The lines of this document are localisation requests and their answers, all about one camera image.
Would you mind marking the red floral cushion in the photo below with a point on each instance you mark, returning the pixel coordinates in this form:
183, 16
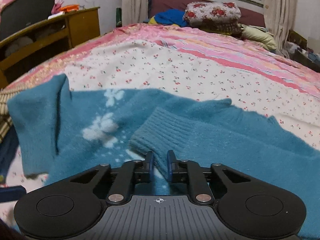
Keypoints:
212, 13

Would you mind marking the orange object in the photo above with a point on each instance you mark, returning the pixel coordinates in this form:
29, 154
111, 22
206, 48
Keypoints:
68, 8

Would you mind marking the blue cloth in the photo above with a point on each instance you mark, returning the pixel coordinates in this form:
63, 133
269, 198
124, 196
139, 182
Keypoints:
167, 17

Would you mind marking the blue towel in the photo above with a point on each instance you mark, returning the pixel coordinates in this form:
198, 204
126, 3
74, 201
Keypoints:
212, 140

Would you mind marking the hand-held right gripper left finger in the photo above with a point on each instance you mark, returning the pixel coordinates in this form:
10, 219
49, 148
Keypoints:
149, 166

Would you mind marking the striped cloth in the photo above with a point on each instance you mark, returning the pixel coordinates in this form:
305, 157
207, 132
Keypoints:
5, 110

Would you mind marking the maroon bench cover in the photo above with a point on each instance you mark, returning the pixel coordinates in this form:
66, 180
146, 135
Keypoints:
170, 3

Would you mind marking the black television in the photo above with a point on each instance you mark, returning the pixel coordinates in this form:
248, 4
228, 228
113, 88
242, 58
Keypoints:
22, 10

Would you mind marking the cluttered bedside table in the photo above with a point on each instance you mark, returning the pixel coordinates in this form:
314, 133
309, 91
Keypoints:
303, 47

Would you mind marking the wooden cabinet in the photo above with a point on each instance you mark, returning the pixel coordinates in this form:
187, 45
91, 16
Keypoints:
75, 27

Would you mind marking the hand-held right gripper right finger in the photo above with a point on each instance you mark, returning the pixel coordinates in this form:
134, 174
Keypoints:
170, 166

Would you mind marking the dark navy cloth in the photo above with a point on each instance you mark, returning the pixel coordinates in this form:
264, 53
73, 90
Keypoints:
7, 150

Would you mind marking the cream folded blanket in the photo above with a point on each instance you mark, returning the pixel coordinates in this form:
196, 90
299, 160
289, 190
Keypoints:
260, 36

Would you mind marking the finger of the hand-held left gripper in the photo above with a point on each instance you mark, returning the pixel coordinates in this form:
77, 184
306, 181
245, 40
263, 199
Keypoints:
12, 193

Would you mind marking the cream curtain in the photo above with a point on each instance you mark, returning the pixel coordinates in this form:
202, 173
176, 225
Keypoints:
135, 1
280, 7

